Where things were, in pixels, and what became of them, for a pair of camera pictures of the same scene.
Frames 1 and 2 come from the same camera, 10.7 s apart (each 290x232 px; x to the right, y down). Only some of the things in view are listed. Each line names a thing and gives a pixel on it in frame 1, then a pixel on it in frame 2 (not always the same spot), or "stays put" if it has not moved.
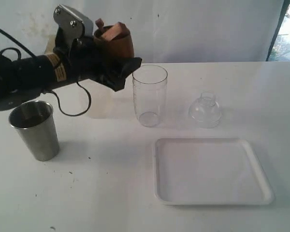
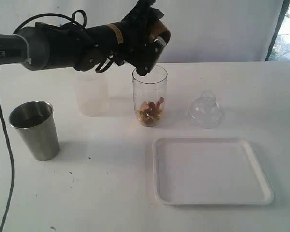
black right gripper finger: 112,72 to 148,60
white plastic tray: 209,171 stays put
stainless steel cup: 34,121 stays put
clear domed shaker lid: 205,111 stays put
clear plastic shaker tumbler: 149,83 stays put
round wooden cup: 122,47 to 158,29
